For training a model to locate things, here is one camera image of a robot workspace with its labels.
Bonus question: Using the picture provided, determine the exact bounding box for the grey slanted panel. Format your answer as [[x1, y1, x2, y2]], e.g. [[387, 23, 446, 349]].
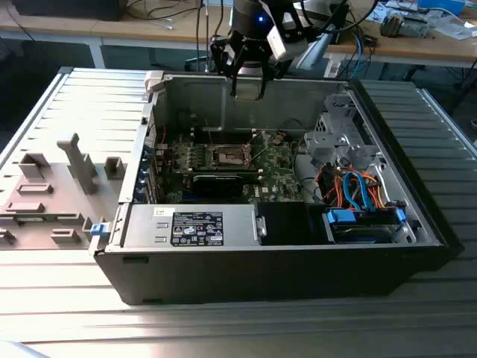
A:
[[296, 24, 336, 71]]

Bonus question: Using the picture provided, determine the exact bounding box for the blue hanging cable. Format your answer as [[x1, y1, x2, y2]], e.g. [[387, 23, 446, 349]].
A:
[[350, 29, 373, 80]]

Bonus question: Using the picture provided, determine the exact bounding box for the grey metal device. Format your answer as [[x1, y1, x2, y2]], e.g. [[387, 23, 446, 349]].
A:
[[402, 13, 429, 38]]

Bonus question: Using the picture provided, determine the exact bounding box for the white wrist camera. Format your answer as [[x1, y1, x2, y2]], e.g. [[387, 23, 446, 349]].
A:
[[266, 10, 311, 63]]

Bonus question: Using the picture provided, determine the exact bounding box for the grey ribbon cable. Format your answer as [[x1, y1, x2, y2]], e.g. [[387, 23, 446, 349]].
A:
[[147, 110, 157, 148]]

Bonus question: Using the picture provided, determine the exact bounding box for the metal drive cage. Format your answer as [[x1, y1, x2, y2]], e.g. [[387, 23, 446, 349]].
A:
[[303, 92, 391, 180]]

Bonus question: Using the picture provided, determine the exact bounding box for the orange wire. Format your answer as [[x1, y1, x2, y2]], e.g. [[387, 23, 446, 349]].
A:
[[363, 172, 391, 210], [320, 167, 343, 207]]

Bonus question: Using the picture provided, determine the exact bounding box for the beige case latch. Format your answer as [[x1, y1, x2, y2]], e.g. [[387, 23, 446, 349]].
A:
[[143, 70, 165, 94]]

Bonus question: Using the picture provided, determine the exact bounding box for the green RAM stick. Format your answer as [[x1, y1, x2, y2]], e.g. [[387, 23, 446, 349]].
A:
[[16, 214, 63, 224]]

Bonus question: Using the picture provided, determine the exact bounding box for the black PC case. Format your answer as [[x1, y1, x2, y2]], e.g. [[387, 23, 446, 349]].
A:
[[88, 69, 466, 307]]

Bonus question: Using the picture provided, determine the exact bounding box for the thin wire locking lever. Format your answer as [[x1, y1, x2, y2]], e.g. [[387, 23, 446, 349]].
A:
[[203, 117, 215, 151], [250, 147, 273, 163]]

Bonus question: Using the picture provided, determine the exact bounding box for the blue cardboard box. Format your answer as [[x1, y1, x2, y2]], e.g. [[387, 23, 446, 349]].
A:
[[417, 0, 467, 16]]

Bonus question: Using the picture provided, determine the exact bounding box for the metal socket cover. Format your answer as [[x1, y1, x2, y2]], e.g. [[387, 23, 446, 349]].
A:
[[244, 129, 272, 157]]

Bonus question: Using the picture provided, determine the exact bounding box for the black finned heat sink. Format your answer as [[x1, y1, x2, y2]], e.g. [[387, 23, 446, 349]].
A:
[[379, 10, 406, 38]]

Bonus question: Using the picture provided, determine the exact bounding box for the silver power supply unit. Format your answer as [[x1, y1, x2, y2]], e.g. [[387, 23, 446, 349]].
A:
[[122, 203, 259, 250]]

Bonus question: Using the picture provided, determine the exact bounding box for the CPU socket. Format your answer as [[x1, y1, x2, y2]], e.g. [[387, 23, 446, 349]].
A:
[[210, 141, 251, 168]]

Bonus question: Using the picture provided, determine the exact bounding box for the wooden desk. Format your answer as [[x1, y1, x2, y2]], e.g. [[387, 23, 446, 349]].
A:
[[0, 0, 477, 70]]

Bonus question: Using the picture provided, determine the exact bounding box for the grey parts rack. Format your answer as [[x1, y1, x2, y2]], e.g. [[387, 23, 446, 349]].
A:
[[0, 132, 130, 251]]

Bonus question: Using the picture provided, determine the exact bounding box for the hard disk in blue carrier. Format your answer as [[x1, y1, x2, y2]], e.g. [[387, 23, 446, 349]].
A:
[[324, 207, 408, 245]]

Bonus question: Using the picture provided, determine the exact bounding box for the green motherboard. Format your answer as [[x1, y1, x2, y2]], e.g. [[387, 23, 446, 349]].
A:
[[154, 128, 310, 205]]

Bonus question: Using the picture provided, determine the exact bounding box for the black monitor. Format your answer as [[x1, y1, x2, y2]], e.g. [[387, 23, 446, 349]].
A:
[[10, 0, 126, 22]]

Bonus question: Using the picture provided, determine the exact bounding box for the silver metal handle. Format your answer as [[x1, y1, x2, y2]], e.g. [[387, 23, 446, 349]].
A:
[[254, 214, 269, 238]]

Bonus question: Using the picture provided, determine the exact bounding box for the blue card retainer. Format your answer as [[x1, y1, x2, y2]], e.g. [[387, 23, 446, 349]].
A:
[[136, 147, 156, 205]]

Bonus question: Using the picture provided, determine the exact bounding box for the black graphics card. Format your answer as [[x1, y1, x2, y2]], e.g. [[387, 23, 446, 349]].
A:
[[190, 172, 244, 199]]

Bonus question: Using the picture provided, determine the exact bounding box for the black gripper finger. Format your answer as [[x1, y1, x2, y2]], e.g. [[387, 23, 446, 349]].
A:
[[259, 48, 294, 100], [210, 35, 245, 98]]

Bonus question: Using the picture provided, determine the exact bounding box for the blue data wire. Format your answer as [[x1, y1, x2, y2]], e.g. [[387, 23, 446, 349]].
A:
[[341, 170, 370, 212]]

